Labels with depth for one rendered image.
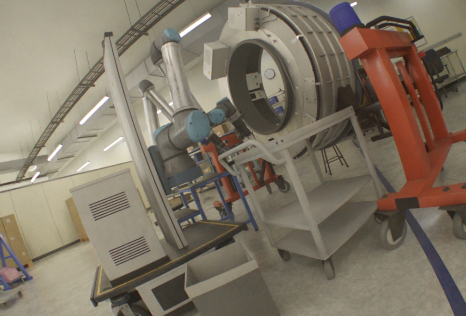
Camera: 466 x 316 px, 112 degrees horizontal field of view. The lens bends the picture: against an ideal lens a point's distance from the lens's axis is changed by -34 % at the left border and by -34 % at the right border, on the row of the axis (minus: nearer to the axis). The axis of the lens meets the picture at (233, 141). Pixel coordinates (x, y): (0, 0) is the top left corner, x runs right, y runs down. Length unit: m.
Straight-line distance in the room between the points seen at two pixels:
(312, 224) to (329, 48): 1.17
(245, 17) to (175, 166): 1.18
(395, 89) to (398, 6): 7.18
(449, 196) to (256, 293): 0.80
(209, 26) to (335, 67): 4.28
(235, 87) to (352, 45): 1.54
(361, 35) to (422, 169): 0.63
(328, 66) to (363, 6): 6.38
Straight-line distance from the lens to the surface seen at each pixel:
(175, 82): 1.29
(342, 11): 1.10
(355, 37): 1.05
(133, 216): 1.24
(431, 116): 1.69
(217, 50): 2.29
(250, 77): 2.51
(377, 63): 1.11
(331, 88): 1.63
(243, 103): 2.38
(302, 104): 1.69
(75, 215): 7.88
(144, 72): 6.58
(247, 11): 1.85
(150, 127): 1.97
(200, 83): 8.38
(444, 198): 1.01
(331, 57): 1.69
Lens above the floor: 0.69
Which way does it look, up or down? 4 degrees up
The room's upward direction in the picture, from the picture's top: 23 degrees counter-clockwise
